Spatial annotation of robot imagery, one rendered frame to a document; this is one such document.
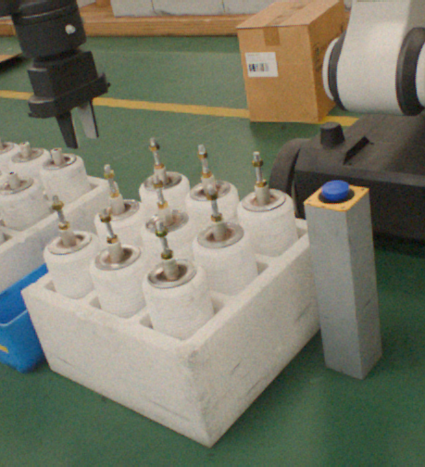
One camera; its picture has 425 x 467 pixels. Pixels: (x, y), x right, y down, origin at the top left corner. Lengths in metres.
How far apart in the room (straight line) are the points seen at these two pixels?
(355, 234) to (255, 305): 0.19
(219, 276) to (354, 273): 0.21
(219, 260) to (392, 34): 0.45
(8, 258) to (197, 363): 0.55
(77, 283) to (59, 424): 0.24
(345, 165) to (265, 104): 0.83
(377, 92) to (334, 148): 0.29
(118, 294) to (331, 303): 0.33
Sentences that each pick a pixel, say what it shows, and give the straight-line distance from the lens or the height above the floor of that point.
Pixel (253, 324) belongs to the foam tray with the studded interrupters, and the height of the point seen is 0.13.
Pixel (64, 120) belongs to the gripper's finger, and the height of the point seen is 0.49.
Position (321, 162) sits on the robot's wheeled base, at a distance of 1.43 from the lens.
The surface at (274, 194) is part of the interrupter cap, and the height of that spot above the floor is 0.25.
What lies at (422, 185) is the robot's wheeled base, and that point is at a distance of 1.33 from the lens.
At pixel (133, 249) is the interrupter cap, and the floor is 0.25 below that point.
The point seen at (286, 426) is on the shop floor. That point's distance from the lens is 1.11.
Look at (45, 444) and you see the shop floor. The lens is 1.20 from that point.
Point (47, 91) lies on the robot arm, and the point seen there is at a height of 0.54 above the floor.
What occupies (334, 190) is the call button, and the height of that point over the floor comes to 0.33.
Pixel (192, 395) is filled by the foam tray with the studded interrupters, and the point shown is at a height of 0.11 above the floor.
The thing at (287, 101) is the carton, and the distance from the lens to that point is 2.16.
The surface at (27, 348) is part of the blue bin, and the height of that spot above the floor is 0.05.
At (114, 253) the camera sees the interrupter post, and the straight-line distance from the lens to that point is 1.09.
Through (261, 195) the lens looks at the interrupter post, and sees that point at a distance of 1.16.
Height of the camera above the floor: 0.79
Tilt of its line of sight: 29 degrees down
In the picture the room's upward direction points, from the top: 12 degrees counter-clockwise
